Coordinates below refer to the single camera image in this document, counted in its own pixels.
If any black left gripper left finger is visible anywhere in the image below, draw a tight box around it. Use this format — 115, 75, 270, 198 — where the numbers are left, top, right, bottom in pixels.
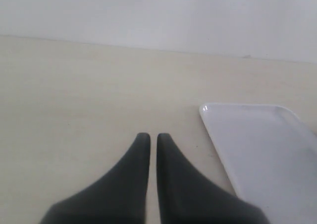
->
41, 133, 151, 224

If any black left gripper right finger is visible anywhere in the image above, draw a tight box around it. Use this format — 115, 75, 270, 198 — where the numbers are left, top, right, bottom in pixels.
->
157, 133, 269, 224

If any white rectangular tray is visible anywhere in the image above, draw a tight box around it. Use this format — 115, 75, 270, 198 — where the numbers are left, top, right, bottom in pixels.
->
200, 103, 317, 224

